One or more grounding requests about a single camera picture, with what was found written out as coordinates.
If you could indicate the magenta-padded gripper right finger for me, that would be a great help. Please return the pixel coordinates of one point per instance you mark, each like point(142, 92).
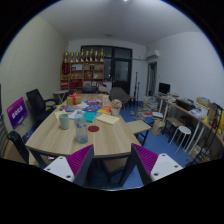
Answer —
point(163, 165)

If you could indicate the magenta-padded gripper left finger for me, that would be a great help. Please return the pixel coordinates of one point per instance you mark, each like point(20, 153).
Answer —
point(58, 166)

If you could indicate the clear plastic water bottle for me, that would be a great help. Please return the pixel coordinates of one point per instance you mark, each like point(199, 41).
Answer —
point(81, 130)

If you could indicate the white round stool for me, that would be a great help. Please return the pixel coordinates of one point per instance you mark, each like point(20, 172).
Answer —
point(184, 130)

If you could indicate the pale green cup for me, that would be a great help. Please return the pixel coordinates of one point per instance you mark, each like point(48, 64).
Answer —
point(64, 122)

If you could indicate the brown wooden stool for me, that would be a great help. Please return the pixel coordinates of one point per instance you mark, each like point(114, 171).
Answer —
point(175, 121)

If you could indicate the low wooden side table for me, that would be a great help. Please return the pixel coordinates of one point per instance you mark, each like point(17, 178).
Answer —
point(138, 126)

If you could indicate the black chair with slim back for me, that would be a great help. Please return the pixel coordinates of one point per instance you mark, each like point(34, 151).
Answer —
point(16, 141)

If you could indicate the flat round red coaster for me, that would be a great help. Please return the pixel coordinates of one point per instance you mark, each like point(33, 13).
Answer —
point(93, 128)

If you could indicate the small beige book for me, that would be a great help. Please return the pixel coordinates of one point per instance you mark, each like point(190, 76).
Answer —
point(59, 113)

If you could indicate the white book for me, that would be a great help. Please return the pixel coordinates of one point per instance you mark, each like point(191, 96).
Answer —
point(73, 114)

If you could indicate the long cluttered wooden desk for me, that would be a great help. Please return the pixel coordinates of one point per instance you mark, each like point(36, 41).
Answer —
point(186, 111)

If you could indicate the blue and red brochure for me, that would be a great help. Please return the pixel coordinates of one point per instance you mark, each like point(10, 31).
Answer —
point(68, 108)

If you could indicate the teal book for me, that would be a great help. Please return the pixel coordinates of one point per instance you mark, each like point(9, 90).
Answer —
point(90, 116)

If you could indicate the black office chair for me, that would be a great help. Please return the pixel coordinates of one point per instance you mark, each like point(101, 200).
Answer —
point(36, 103)

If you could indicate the purple sign board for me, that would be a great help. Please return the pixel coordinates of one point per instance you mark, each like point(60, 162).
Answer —
point(16, 112)

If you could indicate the wide beige book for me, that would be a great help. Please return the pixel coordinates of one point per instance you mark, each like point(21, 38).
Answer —
point(107, 119)

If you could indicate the gold gift box red ribbon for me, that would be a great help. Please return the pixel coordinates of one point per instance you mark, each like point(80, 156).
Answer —
point(73, 99)

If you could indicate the small white round table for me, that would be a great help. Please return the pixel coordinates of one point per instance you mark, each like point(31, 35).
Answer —
point(60, 92)

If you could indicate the pink flowers in white pot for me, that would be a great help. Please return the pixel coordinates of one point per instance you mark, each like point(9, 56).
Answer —
point(116, 106)

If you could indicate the black computer monitor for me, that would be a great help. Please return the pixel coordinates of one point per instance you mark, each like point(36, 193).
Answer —
point(164, 88)

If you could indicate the black microphone stand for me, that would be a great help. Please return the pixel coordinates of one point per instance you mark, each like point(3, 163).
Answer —
point(135, 90)

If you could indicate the small pale pink box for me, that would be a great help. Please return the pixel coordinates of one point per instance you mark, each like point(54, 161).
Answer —
point(105, 100)

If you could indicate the grey armchair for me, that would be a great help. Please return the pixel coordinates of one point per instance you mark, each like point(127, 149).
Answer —
point(119, 94)

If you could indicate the wooden shelf unit with trophies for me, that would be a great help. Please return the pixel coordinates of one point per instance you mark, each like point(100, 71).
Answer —
point(83, 73)

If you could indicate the black framed glass door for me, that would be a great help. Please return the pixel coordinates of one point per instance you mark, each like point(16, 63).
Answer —
point(121, 70)

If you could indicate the white wall air conditioner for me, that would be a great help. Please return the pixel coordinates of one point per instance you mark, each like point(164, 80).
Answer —
point(152, 54)

